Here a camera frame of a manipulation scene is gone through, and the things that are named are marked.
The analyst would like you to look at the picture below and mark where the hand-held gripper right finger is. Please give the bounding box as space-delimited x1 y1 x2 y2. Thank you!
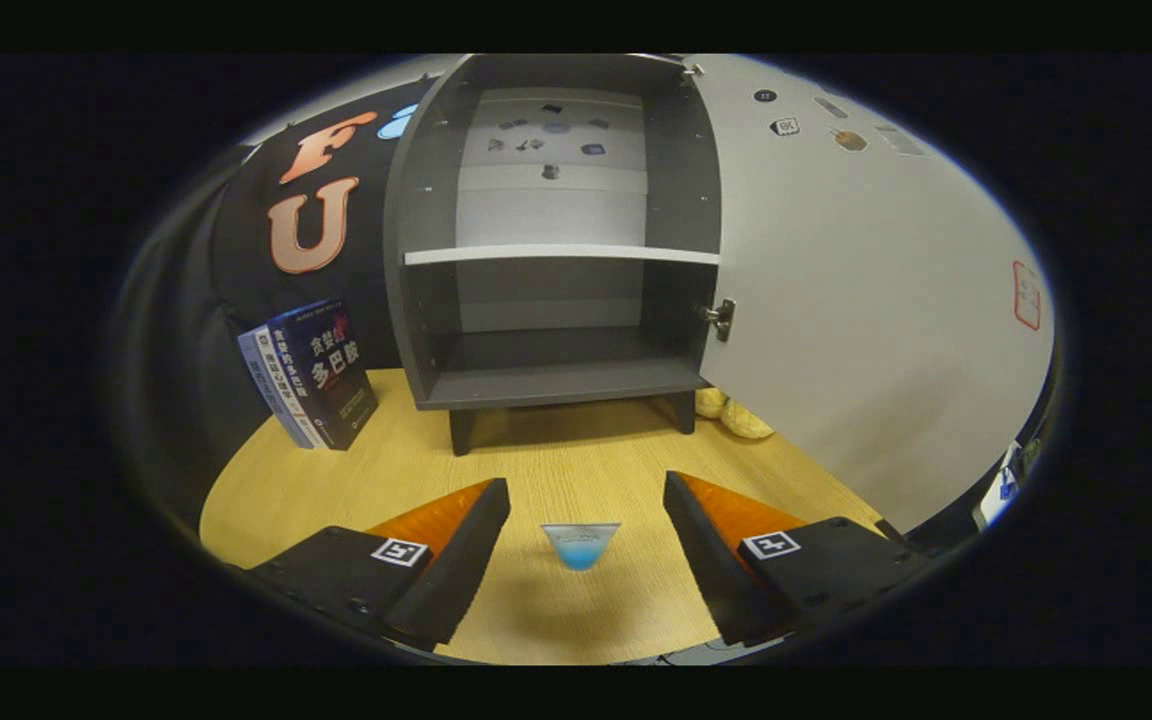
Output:
663 470 937 649

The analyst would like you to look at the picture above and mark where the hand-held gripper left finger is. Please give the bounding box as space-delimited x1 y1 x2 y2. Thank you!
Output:
246 477 513 651

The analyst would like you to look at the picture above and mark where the blue and white tube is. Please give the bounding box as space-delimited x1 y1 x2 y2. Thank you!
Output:
541 521 622 572

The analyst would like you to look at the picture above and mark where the white cabinet door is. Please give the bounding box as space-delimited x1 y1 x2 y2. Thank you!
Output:
681 54 1055 536

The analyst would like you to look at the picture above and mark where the yellow plush toy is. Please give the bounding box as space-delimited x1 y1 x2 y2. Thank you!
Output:
694 387 775 441

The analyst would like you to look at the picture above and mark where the dark grey cabinet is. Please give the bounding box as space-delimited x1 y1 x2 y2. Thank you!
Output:
383 54 727 457

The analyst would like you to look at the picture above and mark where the dark blue book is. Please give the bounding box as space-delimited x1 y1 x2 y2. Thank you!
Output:
271 298 379 451

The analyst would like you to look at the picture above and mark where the light blue book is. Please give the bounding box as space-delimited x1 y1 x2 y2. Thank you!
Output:
238 325 322 449

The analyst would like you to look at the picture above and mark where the white side table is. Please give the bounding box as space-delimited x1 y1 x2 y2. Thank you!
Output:
971 440 1037 531

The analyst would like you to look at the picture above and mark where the black backdrop cloth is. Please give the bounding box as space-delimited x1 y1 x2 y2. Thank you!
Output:
111 75 437 541

